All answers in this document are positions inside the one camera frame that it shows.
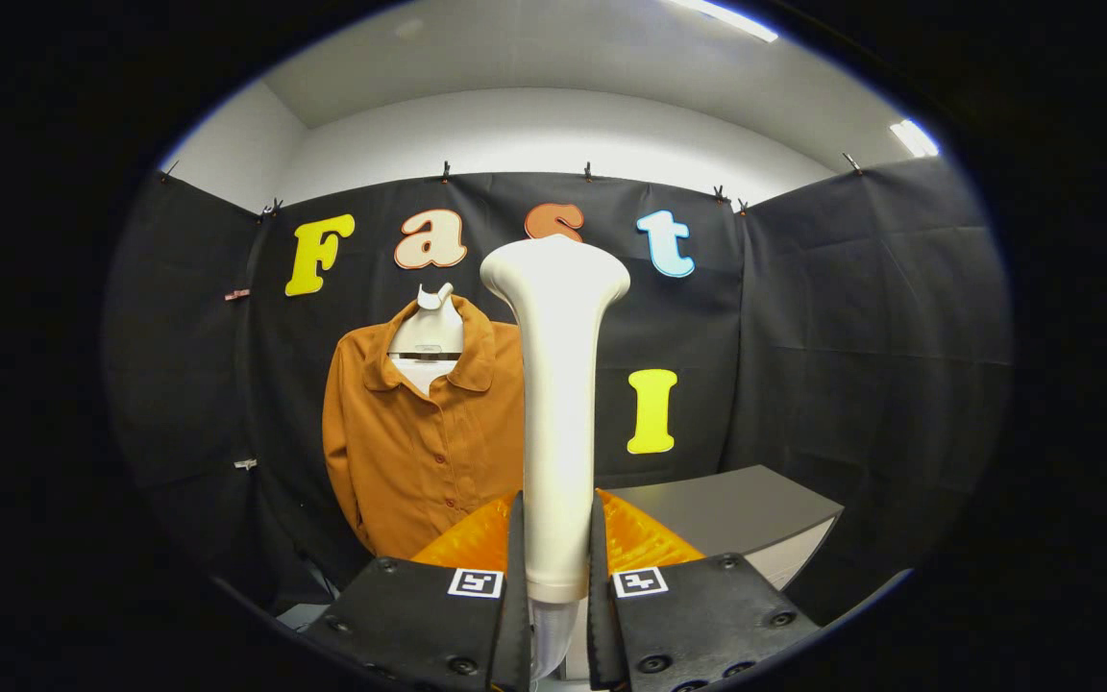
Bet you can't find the orange button-up shirt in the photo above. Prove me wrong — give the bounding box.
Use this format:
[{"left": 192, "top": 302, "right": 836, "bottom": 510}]
[{"left": 321, "top": 293, "right": 528, "bottom": 561}]

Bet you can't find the white garment steamer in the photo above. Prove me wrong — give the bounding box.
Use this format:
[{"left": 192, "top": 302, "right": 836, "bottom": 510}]
[{"left": 480, "top": 234, "right": 631, "bottom": 605}]

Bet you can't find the grey cabinet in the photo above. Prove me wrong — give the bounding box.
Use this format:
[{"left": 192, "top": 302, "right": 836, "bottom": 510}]
[{"left": 563, "top": 464, "right": 845, "bottom": 683}]

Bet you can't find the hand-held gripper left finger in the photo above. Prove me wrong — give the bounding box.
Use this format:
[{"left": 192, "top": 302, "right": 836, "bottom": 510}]
[{"left": 304, "top": 490, "right": 532, "bottom": 692}]

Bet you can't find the white mannequin torso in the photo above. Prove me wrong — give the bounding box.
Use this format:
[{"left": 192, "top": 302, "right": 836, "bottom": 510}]
[{"left": 388, "top": 282, "right": 465, "bottom": 395}]

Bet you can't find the small ceiling light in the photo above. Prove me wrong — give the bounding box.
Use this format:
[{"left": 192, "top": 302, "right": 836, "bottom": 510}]
[{"left": 890, "top": 118, "right": 941, "bottom": 160}]

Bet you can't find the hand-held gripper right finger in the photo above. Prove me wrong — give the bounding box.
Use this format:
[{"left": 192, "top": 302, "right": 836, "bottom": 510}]
[{"left": 587, "top": 488, "right": 822, "bottom": 692}]

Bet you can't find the black backdrop cloth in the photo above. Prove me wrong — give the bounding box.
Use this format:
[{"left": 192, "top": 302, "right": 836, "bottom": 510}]
[{"left": 102, "top": 156, "right": 1013, "bottom": 626}]

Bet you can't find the long ceiling light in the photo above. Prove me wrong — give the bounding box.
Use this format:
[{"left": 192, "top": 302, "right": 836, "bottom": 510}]
[{"left": 669, "top": 0, "right": 780, "bottom": 44}]

